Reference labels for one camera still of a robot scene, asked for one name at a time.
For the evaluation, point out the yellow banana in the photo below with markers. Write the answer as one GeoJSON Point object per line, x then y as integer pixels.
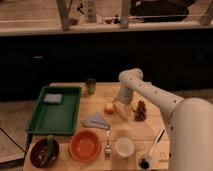
{"type": "Point", "coordinates": [133, 108]}

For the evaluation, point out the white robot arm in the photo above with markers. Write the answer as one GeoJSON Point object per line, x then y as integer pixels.
{"type": "Point", "coordinates": [191, 125]}

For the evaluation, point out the grey folded cloth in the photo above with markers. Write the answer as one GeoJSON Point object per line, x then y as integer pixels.
{"type": "Point", "coordinates": [96, 121]}

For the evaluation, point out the green jar with lid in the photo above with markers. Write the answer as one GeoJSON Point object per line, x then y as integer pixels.
{"type": "Point", "coordinates": [91, 85]}

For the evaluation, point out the white cup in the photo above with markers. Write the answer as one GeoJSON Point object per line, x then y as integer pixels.
{"type": "Point", "coordinates": [124, 147]}

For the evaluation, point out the black white brush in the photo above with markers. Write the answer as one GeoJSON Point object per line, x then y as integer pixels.
{"type": "Point", "coordinates": [145, 160]}

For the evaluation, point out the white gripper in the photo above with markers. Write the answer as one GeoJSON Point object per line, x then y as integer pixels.
{"type": "Point", "coordinates": [124, 96]}

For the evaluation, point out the orange apple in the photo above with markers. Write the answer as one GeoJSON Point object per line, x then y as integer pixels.
{"type": "Point", "coordinates": [109, 108]}

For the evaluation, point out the red orange bowl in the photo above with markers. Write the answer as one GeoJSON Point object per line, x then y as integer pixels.
{"type": "Point", "coordinates": [85, 146]}

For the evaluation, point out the green cucumber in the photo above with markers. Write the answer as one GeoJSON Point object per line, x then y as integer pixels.
{"type": "Point", "coordinates": [50, 147]}

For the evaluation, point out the silver fork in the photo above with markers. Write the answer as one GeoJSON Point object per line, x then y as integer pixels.
{"type": "Point", "coordinates": [107, 150]}

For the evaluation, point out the wooden shelf with clutter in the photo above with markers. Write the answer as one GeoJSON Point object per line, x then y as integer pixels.
{"type": "Point", "coordinates": [40, 17]}

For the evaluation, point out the green plastic tray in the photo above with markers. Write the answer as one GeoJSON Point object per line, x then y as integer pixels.
{"type": "Point", "coordinates": [56, 119]}

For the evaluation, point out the dark red grapes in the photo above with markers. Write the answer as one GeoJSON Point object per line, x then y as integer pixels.
{"type": "Point", "coordinates": [140, 113]}

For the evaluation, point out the dark brown bowl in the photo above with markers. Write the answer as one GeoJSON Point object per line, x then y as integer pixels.
{"type": "Point", "coordinates": [38, 151]}

